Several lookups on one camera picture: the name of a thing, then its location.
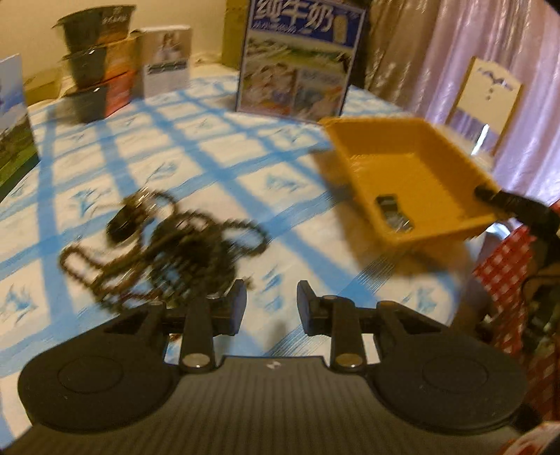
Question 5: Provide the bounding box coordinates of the small brown cardboard box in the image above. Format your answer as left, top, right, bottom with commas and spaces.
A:
24, 68, 66, 106

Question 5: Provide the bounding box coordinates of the blue milk carton box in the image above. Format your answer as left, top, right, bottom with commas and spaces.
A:
235, 0, 366, 123

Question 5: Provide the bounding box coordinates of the black instant noodle bowl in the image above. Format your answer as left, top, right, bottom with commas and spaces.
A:
61, 41, 141, 90
52, 5, 137, 55
61, 72, 134, 124

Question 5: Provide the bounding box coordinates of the white wooden chair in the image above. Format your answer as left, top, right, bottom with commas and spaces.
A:
437, 57, 524, 171

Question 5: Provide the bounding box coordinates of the dark brown bead necklace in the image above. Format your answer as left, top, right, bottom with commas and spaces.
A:
131, 219, 232, 303

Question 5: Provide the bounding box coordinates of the black bead necklace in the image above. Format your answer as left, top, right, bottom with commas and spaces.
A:
149, 191, 270, 298

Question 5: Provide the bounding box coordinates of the pink patterned curtain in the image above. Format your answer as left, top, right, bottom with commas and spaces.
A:
365, 0, 560, 206

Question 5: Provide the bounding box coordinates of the small white box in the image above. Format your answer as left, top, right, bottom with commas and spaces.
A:
142, 26, 192, 98

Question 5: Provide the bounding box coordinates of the small black glossy object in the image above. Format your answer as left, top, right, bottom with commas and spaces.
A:
375, 195, 414, 232

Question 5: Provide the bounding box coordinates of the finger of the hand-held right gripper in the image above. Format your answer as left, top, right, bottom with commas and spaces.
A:
475, 184, 547, 220

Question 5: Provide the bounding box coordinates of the red checked cloth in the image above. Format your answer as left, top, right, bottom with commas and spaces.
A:
472, 201, 560, 414

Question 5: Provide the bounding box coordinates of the yellow plastic tray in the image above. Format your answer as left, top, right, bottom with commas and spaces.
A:
321, 116, 502, 246

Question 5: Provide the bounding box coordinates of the large cardboard box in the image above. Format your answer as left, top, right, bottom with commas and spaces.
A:
223, 0, 252, 68

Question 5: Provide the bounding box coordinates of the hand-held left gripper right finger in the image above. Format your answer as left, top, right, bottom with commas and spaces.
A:
296, 281, 442, 373

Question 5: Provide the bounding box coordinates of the light brown bead necklace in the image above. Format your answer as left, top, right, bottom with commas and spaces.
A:
59, 244, 176, 308

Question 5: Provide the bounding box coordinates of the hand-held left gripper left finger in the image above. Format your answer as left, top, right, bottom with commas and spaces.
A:
105, 280, 248, 373

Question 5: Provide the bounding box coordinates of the landscape print box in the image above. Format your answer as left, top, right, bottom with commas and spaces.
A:
0, 53, 40, 197

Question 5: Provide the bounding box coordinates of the black oval fob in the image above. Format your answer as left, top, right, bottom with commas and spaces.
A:
107, 205, 141, 244

